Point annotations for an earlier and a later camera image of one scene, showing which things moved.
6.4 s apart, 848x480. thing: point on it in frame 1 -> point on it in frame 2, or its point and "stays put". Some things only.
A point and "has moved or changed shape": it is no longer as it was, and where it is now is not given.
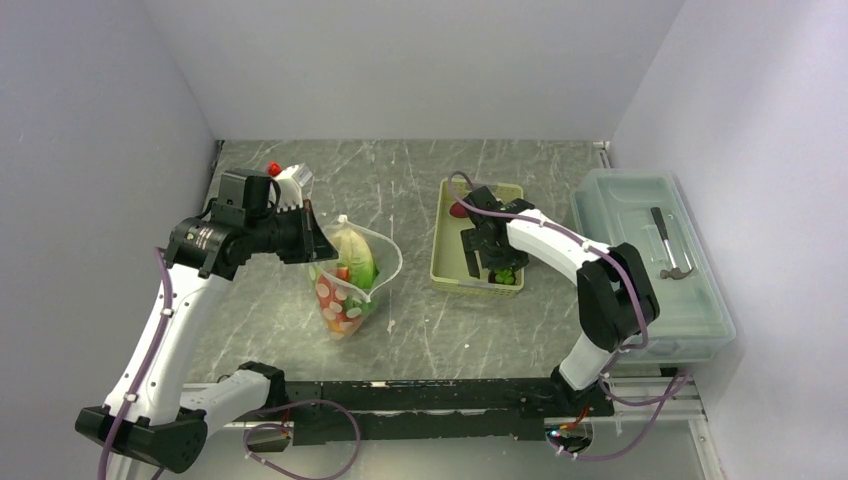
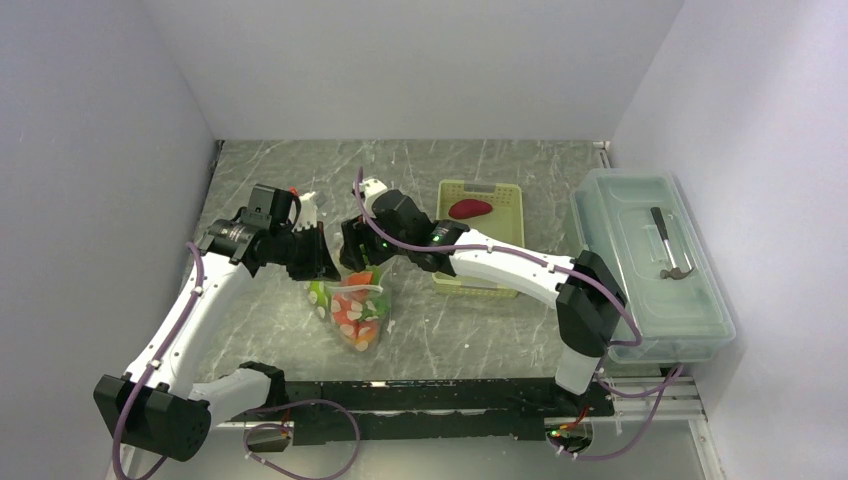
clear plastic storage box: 646,209 stays put
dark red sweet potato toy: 457,210 stays put
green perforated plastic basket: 450,269 stays put
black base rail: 507,408 stays put
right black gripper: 512,258 -> 355,233
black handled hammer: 675,272 stays put
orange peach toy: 343,328 -> 367,332
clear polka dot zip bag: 365,261 has moved or changed shape
